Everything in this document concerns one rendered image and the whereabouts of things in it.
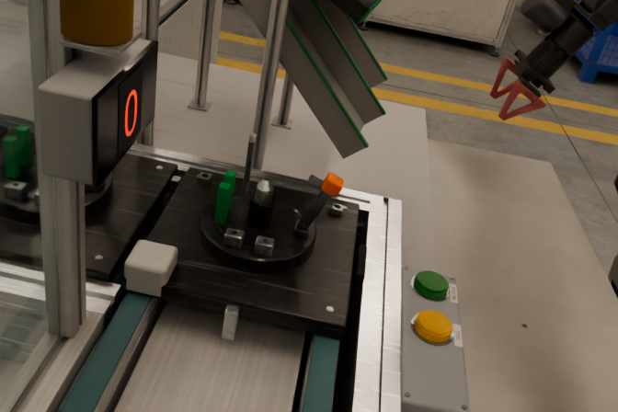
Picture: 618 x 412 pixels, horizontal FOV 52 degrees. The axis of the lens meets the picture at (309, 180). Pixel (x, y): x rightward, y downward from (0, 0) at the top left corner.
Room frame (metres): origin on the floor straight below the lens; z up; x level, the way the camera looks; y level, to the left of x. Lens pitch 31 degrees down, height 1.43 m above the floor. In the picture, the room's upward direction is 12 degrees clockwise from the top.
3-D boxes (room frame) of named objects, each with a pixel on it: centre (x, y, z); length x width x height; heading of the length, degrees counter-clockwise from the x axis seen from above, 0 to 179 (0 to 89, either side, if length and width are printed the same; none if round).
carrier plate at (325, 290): (0.61, 0.05, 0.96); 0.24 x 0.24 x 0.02; 89
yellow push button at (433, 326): (0.52, -0.16, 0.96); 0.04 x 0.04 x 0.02
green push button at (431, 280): (0.59, -0.17, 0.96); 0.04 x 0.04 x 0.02
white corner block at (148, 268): (0.52, 0.15, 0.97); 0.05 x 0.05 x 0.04; 89
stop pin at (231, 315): (0.49, 0.05, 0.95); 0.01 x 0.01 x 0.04; 89
